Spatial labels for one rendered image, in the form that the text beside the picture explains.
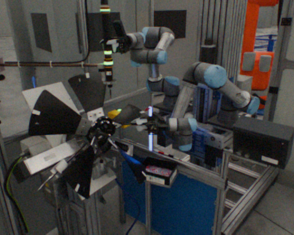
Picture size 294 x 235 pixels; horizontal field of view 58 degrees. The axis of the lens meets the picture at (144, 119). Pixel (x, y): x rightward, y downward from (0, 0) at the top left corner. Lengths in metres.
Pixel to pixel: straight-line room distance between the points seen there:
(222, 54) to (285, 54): 0.90
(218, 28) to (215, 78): 0.67
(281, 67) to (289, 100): 0.33
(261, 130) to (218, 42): 0.87
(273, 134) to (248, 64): 3.72
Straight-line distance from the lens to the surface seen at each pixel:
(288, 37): 2.80
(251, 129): 1.39
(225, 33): 2.02
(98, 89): 1.51
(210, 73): 1.45
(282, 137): 1.36
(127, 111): 1.63
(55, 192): 1.76
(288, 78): 2.84
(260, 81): 5.15
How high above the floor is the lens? 1.79
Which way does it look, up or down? 23 degrees down
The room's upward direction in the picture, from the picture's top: 1 degrees counter-clockwise
